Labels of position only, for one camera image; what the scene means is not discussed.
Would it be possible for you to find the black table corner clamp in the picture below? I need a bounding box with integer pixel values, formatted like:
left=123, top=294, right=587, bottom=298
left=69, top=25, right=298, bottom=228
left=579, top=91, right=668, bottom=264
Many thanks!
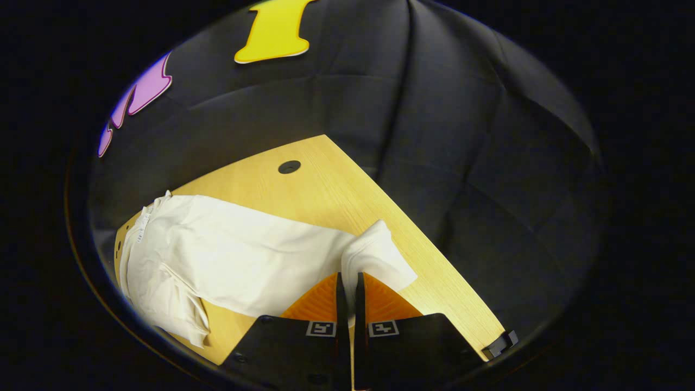
left=482, top=330, right=519, bottom=360

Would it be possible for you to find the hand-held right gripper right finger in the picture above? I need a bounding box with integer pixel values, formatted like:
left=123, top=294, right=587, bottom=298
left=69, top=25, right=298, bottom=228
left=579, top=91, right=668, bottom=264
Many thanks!
left=353, top=273, right=484, bottom=390

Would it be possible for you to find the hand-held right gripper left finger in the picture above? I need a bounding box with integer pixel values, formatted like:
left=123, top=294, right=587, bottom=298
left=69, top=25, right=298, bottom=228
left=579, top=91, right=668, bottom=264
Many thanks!
left=220, top=273, right=351, bottom=391

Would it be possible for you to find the white long-sleeved garment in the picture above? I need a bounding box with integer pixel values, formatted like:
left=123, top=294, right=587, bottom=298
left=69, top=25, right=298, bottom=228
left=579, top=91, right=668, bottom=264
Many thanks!
left=118, top=190, right=418, bottom=348

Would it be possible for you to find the black backdrop cloth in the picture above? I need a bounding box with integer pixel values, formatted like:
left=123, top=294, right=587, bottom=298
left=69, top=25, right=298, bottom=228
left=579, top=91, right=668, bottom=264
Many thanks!
left=90, top=0, right=606, bottom=348

